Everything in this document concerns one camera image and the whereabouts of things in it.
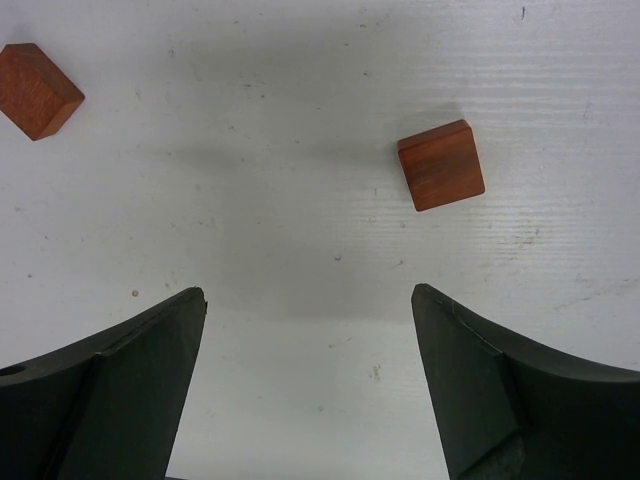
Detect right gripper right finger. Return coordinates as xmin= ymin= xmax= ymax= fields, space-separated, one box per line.
xmin=411 ymin=284 xmax=639 ymax=479

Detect reddish brown wood block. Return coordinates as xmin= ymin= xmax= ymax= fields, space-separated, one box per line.
xmin=397 ymin=119 xmax=485 ymax=212

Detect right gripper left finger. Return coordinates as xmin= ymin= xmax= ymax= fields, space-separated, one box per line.
xmin=1 ymin=287 xmax=207 ymax=479

